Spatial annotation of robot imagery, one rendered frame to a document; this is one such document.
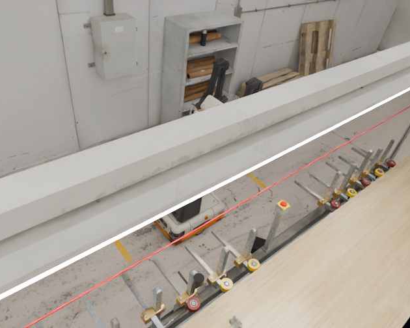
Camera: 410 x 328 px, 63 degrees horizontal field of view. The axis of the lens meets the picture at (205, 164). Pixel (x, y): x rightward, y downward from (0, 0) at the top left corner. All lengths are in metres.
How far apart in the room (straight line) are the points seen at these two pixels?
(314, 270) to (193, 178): 1.91
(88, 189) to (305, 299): 1.96
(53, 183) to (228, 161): 0.36
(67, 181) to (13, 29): 3.17
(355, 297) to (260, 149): 1.84
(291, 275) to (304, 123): 1.63
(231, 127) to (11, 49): 3.17
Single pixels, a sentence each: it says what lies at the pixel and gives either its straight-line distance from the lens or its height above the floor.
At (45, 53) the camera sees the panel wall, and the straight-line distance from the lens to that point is 3.82.
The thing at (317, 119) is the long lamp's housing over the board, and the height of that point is 2.37.
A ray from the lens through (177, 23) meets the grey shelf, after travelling 4.14.
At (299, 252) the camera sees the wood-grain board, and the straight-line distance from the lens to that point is 2.56.
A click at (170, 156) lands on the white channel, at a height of 2.44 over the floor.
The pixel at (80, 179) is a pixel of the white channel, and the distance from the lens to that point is 0.55.
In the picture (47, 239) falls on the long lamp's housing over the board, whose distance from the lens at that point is 0.59.
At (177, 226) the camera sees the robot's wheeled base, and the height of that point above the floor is 0.28.
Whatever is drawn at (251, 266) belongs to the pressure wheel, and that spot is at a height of 0.91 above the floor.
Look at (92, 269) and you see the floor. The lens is 3.39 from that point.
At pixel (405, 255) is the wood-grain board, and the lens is 2.97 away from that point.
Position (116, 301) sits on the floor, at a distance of 3.20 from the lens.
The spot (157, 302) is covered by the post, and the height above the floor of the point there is 1.07.
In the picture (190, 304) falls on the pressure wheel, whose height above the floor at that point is 0.90.
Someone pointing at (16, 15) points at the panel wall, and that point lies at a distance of 3.64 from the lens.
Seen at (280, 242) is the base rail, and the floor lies 0.70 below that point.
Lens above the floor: 2.83
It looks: 40 degrees down
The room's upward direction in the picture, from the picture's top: 9 degrees clockwise
